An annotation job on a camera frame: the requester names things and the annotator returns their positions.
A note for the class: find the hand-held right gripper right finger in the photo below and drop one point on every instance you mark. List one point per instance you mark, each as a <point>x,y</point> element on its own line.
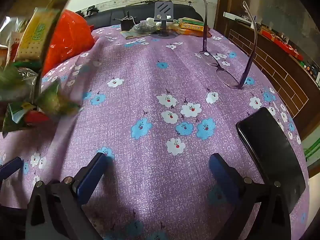
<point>222,172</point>

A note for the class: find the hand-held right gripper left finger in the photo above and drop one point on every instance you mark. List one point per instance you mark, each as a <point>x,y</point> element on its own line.
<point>90,177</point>

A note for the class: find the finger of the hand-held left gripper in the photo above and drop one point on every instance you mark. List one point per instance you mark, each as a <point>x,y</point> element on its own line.
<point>11,167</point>

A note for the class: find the green pea snack packet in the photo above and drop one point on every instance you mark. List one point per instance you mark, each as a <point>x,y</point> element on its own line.
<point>58,100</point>

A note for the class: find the green leafy snack packet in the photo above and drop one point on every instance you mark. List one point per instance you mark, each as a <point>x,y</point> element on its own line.
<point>22,117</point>

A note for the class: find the black smartphone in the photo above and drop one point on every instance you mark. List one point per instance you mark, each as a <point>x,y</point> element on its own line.
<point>270,150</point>

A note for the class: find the clear zip bag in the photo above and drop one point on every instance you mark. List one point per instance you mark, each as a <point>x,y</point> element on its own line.
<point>27,80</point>

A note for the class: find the purple eyeglasses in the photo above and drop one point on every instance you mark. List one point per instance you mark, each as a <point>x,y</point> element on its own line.
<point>227,77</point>

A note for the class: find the purple floral blanket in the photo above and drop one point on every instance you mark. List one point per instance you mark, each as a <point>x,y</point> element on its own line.
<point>150,80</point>

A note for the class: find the large cracker packet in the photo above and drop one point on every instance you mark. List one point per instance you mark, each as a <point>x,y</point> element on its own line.
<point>32,37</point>

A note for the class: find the orange plastic bag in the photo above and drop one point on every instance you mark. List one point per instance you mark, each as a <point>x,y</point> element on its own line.
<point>70,37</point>

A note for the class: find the orange biscuit packet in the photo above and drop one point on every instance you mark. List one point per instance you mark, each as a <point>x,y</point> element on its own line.
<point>190,30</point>

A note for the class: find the paper booklet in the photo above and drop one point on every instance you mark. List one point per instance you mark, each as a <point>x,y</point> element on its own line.
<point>135,34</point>

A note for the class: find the yellow green biscuit packet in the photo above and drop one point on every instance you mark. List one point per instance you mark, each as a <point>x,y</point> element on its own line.
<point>192,21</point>

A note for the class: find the small black box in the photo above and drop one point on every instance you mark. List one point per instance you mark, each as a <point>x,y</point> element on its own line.
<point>126,23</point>

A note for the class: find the black sofa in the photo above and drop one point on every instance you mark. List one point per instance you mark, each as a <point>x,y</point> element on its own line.
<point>107,20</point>

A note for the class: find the clear plastic bag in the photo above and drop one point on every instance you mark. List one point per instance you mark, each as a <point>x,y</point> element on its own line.
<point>143,28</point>

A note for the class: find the white wrapped item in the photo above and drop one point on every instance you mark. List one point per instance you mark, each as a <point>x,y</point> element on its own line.
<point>152,21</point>

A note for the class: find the grey phone stand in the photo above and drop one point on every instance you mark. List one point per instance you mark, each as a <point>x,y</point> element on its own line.
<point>163,10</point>

